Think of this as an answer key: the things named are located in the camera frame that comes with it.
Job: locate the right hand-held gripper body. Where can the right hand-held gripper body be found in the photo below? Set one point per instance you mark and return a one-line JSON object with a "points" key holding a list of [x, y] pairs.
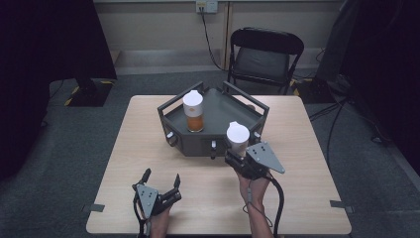
{"points": [[264, 157]]}

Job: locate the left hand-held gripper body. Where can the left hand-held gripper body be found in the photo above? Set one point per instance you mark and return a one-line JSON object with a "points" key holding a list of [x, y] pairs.
{"points": [[147, 198]]}

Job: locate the white-lidded spice jar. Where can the white-lidded spice jar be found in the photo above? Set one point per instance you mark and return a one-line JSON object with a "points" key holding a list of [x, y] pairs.
{"points": [[237, 134]]}

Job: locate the dark grey corner rack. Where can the dark grey corner rack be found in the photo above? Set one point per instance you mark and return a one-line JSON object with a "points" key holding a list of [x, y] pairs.
{"points": [[218, 112]]}

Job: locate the person's left hand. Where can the person's left hand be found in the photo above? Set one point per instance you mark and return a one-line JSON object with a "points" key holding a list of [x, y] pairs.
{"points": [[161, 218]]}

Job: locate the person's right hand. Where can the person's right hand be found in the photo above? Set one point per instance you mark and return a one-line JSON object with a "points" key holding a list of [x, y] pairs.
{"points": [[252, 190]]}

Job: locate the black hook with white cap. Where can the black hook with white cap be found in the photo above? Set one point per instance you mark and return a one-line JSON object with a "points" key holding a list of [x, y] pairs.
{"points": [[171, 139], [213, 148], [256, 136]]}

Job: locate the grey tape strip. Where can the grey tape strip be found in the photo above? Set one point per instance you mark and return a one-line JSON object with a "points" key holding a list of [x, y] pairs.
{"points": [[94, 208], [341, 205]]}

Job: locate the black stand base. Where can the black stand base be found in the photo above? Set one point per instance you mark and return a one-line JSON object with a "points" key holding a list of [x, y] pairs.
{"points": [[317, 92], [89, 95]]}

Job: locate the black folding chair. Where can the black folding chair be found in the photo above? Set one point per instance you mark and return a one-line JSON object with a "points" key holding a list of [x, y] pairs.
{"points": [[264, 62]]}

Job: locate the black curtain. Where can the black curtain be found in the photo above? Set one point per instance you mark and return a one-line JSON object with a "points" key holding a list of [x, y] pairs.
{"points": [[39, 49], [389, 49]]}

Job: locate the white wall socket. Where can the white wall socket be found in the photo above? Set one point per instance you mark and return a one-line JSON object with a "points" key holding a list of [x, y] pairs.
{"points": [[206, 6]]}

